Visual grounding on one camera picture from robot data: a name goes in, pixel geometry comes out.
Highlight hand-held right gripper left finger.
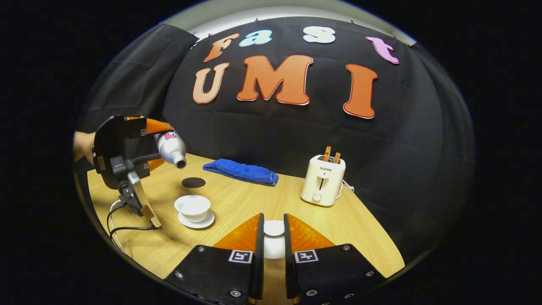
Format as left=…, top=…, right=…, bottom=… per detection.
left=164, top=213, right=265, bottom=305

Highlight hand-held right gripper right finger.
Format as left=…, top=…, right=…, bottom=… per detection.
left=284, top=213, right=387, bottom=305

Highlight silver metal water bottle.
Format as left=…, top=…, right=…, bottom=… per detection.
left=154, top=129, right=187, bottom=169

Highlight white teacup lid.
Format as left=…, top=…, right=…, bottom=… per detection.
left=263, top=220, right=286, bottom=259

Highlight white teacup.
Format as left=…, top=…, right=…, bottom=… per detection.
left=174, top=195, right=211, bottom=223

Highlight blue towel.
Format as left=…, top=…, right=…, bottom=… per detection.
left=203, top=159, right=279, bottom=187

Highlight white toaster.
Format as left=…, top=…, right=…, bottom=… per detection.
left=301, top=155, right=346, bottom=207

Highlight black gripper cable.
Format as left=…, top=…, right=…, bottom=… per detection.
left=106, top=202, right=162, bottom=238

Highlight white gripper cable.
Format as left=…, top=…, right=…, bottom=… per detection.
left=110, top=200, right=128, bottom=255

